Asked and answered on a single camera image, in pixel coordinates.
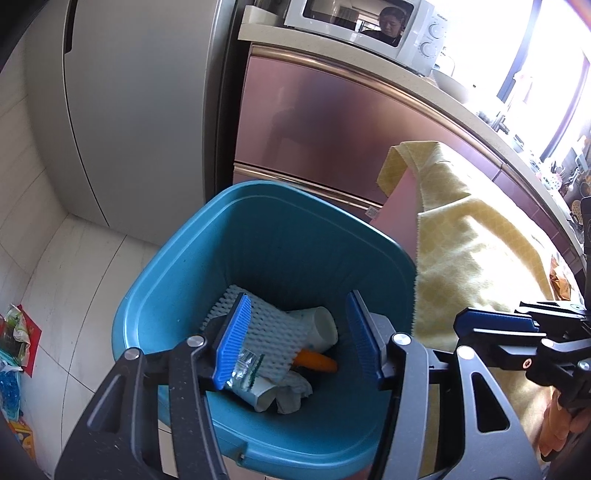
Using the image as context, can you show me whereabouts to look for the grey refrigerator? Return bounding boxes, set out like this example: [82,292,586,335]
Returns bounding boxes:
[23,0,241,245]

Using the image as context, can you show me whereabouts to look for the clear plastic wrapper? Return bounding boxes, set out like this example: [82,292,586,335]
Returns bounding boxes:
[231,348,266,393]

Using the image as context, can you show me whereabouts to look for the white foam net sleeve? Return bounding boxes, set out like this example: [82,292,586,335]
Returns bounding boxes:
[201,285,317,384]

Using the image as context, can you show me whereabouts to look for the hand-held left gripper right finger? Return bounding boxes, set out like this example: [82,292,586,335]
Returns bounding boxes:
[345,290,542,480]

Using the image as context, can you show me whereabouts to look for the white bowl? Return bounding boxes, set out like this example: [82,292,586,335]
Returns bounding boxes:
[431,69,472,104]

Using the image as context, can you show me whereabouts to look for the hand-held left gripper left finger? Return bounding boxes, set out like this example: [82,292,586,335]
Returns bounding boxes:
[54,293,253,480]

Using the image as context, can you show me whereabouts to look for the pink kitchen cabinet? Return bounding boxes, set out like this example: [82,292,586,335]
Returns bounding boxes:
[231,23,587,278]

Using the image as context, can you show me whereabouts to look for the white microwave oven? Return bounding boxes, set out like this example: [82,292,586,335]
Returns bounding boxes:
[284,0,448,77]

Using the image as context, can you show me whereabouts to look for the orange carrot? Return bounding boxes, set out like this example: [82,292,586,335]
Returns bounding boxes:
[295,349,339,374]

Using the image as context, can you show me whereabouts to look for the colourful cardboard box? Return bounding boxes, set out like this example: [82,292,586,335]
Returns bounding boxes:
[7,418,38,462]

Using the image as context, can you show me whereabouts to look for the blue plastic trash bin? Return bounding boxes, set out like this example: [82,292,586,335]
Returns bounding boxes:
[112,180,419,476]

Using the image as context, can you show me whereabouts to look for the crumpled white tissue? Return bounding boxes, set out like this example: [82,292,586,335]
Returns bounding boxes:
[274,371,312,414]

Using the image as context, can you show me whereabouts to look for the white paper cup blue dots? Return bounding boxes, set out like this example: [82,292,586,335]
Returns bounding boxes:
[231,378,287,413]
[286,305,339,358]

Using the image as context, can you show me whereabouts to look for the orange snack wrapper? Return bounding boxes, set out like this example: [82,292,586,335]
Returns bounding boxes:
[549,256,575,301]

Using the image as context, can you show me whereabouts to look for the person's right hand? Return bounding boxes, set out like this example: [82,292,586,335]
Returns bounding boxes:
[537,394,589,463]

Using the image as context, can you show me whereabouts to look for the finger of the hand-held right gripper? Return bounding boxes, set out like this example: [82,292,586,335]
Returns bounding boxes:
[454,308,561,372]
[517,300,591,326]

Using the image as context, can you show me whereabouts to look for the yellow patterned tablecloth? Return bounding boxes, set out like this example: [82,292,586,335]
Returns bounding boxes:
[378,141,561,480]

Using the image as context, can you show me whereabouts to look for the pile of colourful snack packets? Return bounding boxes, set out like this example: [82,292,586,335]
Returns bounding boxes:
[0,302,43,416]

